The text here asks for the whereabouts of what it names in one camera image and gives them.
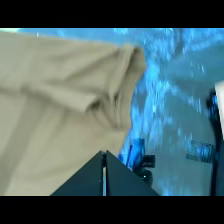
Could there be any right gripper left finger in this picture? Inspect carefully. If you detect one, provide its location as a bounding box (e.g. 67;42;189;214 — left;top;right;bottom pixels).
50;150;106;197

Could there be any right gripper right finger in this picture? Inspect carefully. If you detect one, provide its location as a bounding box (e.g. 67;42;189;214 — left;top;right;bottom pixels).
105;150;160;197

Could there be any beige garment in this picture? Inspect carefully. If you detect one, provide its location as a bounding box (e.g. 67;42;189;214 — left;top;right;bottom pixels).
0;30;148;197

